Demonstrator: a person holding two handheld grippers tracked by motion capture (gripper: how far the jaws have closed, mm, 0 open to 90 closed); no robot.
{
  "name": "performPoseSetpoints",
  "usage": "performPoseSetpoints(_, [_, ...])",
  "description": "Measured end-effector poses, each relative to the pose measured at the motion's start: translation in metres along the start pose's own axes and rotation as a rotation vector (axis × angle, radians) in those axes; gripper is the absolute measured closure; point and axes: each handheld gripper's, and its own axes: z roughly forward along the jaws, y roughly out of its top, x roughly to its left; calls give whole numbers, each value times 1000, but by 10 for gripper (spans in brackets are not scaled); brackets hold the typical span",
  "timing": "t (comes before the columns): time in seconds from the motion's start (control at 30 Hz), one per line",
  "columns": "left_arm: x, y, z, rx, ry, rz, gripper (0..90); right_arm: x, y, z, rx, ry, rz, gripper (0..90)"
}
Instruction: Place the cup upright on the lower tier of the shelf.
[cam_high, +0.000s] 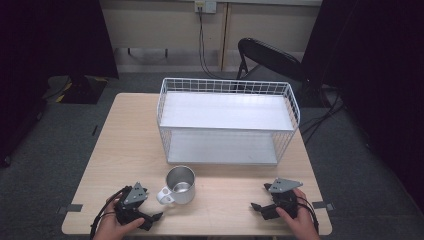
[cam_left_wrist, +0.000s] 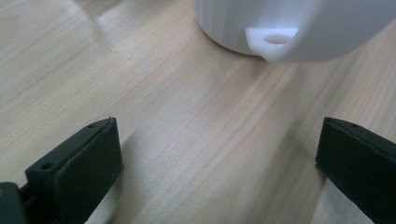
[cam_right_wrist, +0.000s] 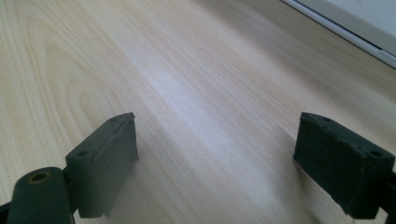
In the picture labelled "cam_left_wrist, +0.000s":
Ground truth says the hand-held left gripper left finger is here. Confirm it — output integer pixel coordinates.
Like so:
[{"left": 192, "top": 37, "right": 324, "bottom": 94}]
[{"left": 19, "top": 117, "right": 124, "bottom": 224}]

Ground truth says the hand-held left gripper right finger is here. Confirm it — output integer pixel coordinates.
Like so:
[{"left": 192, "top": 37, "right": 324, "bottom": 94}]
[{"left": 315, "top": 117, "right": 396, "bottom": 224}]

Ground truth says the white plastic container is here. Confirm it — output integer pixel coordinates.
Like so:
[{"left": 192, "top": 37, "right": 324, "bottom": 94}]
[{"left": 193, "top": 0, "right": 396, "bottom": 63}]

